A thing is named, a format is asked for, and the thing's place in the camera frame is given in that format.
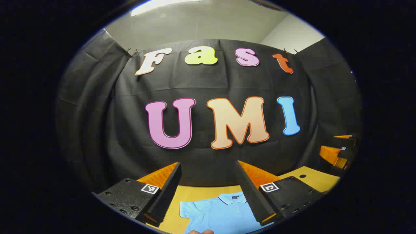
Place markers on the black backdrop cloth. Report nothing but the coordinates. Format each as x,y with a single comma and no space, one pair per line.
208,84

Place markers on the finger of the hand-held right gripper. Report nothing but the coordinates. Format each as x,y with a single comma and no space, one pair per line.
330,155
344,137

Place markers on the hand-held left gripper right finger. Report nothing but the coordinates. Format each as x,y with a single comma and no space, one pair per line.
248,190

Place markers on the light blue T-shirt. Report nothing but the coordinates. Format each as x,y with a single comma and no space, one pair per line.
221,214

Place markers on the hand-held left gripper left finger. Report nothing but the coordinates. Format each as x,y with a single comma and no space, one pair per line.
169,188

